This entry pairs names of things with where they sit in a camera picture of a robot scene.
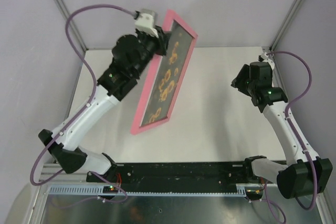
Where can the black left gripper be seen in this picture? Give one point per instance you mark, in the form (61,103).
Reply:
(161,42)

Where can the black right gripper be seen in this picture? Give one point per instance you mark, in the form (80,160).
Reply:
(239,82)

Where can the pink wooden picture frame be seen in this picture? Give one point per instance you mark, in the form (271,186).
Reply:
(136,127)

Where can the sunflower photo print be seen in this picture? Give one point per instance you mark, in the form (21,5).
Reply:
(168,75)

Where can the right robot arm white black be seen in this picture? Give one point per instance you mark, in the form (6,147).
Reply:
(304,172)

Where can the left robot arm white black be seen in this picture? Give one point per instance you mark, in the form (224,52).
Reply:
(130,57)

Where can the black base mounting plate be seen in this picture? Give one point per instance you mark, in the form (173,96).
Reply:
(196,177)

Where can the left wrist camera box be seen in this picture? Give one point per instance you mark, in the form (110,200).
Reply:
(146,22)

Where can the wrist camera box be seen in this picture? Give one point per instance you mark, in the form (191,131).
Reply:
(264,57)
(146,22)

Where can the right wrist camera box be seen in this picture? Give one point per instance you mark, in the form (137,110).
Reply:
(264,57)

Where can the left aluminium corner post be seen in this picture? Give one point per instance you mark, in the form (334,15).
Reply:
(65,14)

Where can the aluminium corner post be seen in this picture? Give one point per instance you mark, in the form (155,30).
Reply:
(290,16)
(65,14)

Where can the right aluminium corner post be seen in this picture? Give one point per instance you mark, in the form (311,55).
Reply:
(290,16)

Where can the grey slotted cable duct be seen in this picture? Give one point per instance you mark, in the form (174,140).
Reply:
(105,191)

